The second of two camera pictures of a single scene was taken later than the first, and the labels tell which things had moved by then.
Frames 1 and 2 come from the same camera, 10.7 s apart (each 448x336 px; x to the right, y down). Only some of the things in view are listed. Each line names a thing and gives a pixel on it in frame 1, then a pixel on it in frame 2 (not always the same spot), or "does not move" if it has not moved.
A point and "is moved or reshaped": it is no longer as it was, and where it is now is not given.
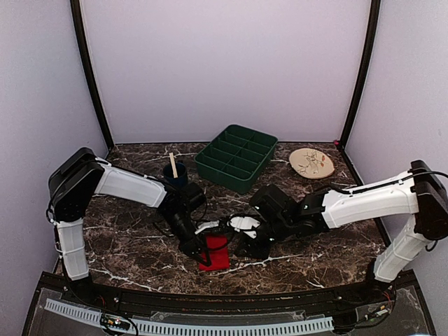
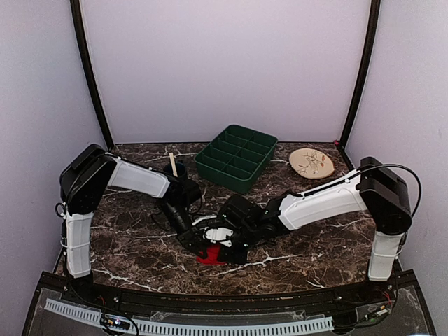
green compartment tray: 236,157 does not move
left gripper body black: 185,245 does not move
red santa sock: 218,248 is moved or reshaped
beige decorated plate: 311,164 does not move
